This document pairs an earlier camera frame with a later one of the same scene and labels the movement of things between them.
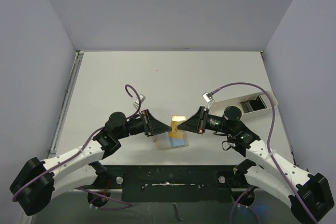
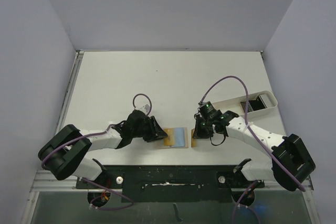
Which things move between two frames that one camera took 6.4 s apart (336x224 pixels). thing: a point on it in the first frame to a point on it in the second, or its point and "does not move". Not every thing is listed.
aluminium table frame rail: (66, 100) does not move
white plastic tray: (251, 105) does not move
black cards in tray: (252, 105) does not move
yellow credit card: (176, 132) to (170, 139)
